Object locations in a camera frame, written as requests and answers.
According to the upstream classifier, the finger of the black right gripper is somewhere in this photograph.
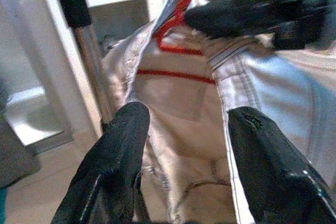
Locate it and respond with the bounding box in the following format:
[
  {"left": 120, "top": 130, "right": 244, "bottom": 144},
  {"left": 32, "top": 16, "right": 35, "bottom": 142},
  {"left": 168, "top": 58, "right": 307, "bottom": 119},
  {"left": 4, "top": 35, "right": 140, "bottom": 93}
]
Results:
[{"left": 184, "top": 0, "right": 276, "bottom": 40}]

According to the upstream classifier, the cream white denim jacket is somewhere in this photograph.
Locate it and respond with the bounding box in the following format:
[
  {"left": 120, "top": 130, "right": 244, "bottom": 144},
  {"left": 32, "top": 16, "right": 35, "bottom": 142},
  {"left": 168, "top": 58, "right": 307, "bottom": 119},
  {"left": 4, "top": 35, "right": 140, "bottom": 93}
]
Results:
[{"left": 101, "top": 0, "right": 336, "bottom": 224}]

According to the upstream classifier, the thin red clothes hanger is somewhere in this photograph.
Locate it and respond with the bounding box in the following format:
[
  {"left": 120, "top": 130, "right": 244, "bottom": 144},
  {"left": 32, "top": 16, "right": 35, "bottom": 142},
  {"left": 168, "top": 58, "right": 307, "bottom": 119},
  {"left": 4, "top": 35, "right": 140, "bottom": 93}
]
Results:
[{"left": 136, "top": 0, "right": 217, "bottom": 84}]

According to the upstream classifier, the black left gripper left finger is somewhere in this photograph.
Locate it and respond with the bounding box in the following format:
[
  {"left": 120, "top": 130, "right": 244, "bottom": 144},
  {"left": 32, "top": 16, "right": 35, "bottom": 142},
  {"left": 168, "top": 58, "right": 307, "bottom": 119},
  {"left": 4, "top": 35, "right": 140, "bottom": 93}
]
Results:
[{"left": 51, "top": 101, "right": 152, "bottom": 224}]

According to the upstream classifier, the metal clothes rack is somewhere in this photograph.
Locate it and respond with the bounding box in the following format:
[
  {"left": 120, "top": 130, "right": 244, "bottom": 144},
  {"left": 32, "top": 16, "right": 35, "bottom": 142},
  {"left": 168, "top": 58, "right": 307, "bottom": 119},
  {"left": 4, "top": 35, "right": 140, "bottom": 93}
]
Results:
[{"left": 7, "top": 0, "right": 119, "bottom": 135}]

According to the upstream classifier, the blue floor mat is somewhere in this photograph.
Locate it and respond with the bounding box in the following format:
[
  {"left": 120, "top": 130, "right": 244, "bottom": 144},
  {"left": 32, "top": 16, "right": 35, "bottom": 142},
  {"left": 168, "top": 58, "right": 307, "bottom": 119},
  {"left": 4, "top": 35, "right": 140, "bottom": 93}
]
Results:
[{"left": 0, "top": 189, "right": 8, "bottom": 222}]

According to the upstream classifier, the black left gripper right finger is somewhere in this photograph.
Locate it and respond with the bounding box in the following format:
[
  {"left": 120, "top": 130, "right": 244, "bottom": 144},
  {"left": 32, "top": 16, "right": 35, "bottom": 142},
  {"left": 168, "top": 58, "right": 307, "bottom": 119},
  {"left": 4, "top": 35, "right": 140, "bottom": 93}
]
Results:
[{"left": 226, "top": 105, "right": 336, "bottom": 224}]

